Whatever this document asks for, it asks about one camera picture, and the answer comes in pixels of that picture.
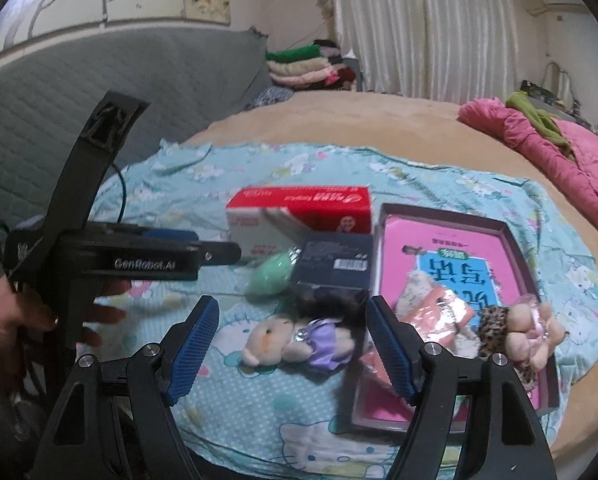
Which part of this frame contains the pink book with blue label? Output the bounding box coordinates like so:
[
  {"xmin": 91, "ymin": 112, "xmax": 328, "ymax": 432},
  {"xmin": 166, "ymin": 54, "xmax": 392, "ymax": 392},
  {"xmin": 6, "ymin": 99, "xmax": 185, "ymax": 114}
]
[{"xmin": 356, "ymin": 215, "xmax": 542, "ymax": 421}]

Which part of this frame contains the cluttered dresser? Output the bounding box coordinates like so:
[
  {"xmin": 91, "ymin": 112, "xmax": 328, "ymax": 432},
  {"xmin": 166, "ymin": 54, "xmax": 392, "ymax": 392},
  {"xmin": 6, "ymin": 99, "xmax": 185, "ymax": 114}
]
[{"xmin": 522, "ymin": 60, "xmax": 598, "ymax": 131}]

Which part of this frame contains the pink quilt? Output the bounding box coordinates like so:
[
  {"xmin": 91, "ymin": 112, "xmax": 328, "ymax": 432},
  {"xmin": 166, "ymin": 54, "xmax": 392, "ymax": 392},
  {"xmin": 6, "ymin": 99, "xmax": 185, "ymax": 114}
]
[{"xmin": 458, "ymin": 99, "xmax": 598, "ymax": 261}]

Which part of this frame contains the dark floral pillow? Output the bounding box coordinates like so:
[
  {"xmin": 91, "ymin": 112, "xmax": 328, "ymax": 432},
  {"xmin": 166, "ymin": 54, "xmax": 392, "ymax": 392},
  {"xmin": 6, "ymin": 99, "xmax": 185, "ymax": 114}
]
[{"xmin": 244, "ymin": 85, "xmax": 295, "ymax": 111}]

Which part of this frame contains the dark blue box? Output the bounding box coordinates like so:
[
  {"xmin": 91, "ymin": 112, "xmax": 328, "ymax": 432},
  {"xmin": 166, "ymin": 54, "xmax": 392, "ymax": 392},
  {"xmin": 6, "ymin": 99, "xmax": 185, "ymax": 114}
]
[{"xmin": 289, "ymin": 232, "xmax": 375, "ymax": 311}]

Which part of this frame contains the grey quilted headboard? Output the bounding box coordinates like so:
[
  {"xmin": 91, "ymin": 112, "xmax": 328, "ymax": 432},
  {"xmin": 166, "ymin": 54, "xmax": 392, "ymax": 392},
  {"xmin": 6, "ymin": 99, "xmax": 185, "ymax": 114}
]
[{"xmin": 0, "ymin": 27, "xmax": 270, "ymax": 281}]

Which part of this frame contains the white curtain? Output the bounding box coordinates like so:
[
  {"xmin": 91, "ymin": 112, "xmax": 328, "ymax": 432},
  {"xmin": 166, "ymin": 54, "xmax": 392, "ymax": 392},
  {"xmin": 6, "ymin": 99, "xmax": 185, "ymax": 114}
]
[{"xmin": 329, "ymin": 0, "xmax": 550, "ymax": 106}]

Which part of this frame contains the teddy bear with silver crown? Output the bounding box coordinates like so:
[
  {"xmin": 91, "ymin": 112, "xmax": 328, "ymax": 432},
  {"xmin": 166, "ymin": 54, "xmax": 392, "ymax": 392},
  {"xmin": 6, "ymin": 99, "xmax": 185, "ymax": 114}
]
[{"xmin": 504, "ymin": 296, "xmax": 567, "ymax": 368}]

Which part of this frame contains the black cable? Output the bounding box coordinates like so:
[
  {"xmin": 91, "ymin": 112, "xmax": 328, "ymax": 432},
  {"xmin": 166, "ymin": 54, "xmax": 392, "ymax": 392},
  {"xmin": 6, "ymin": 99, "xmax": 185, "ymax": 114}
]
[{"xmin": 0, "ymin": 162, "xmax": 127, "ymax": 291}]

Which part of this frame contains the mint green soft toy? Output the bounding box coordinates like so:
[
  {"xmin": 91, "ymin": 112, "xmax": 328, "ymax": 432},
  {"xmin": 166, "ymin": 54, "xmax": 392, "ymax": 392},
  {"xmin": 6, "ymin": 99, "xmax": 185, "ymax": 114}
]
[{"xmin": 245, "ymin": 252, "xmax": 297, "ymax": 303}]

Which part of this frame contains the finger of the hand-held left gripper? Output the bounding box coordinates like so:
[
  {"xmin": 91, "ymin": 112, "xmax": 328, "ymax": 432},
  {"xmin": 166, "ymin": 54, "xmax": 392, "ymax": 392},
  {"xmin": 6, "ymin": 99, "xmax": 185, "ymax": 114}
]
[
  {"xmin": 140, "ymin": 229, "xmax": 201, "ymax": 244},
  {"xmin": 198, "ymin": 241, "xmax": 243, "ymax": 267}
]

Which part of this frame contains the pink tissue packet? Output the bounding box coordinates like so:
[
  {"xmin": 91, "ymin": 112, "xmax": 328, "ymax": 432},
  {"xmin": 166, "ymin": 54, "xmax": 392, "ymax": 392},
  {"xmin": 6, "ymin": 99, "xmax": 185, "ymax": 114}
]
[{"xmin": 360, "ymin": 285, "xmax": 476, "ymax": 388}]

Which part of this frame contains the red and white tissue box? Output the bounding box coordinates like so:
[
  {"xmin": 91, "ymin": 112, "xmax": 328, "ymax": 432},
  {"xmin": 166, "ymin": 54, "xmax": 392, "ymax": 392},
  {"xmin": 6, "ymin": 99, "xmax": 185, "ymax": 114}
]
[{"xmin": 225, "ymin": 186, "xmax": 372, "ymax": 263}]

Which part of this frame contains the stack of folded clothes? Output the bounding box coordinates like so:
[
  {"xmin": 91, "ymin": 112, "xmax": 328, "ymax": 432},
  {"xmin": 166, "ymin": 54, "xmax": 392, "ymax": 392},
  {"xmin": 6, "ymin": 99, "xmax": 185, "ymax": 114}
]
[{"xmin": 265, "ymin": 40, "xmax": 360, "ymax": 93}]

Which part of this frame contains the leopard print scrunchie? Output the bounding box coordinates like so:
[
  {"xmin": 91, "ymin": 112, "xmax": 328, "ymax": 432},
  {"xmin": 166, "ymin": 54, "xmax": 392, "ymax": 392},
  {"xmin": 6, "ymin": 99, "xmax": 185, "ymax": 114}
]
[{"xmin": 476, "ymin": 305, "xmax": 540, "ymax": 393}]

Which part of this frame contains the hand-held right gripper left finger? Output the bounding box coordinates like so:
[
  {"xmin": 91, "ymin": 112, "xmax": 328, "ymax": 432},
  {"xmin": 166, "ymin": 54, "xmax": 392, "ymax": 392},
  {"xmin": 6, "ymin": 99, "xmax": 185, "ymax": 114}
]
[{"xmin": 31, "ymin": 295, "xmax": 221, "ymax": 480}]

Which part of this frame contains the person's left hand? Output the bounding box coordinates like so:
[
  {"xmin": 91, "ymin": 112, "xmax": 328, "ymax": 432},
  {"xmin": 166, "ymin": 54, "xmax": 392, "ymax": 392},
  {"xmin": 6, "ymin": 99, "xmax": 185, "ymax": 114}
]
[{"xmin": 0, "ymin": 275, "xmax": 132, "ymax": 396}]

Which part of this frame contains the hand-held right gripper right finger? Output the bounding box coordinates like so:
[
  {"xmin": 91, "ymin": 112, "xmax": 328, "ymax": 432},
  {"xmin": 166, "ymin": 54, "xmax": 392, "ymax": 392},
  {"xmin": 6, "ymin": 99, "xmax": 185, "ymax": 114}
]
[{"xmin": 364, "ymin": 296, "xmax": 555, "ymax": 480}]

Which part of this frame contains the blue cartoon cat printed blanket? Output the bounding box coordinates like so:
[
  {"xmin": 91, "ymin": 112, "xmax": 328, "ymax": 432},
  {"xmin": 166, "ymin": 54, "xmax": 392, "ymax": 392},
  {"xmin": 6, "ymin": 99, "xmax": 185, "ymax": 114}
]
[{"xmin": 91, "ymin": 142, "xmax": 598, "ymax": 480}]

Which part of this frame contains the green cloth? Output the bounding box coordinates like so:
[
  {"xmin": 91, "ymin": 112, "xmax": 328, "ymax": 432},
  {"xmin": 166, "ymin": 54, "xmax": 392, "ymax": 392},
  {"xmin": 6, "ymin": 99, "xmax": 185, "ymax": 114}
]
[{"xmin": 506, "ymin": 91, "xmax": 577, "ymax": 161}]

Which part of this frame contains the bed with beige sheet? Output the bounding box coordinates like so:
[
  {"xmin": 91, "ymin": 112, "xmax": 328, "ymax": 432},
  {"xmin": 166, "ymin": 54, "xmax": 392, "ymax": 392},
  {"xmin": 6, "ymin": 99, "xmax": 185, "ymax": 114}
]
[{"xmin": 179, "ymin": 90, "xmax": 598, "ymax": 461}]

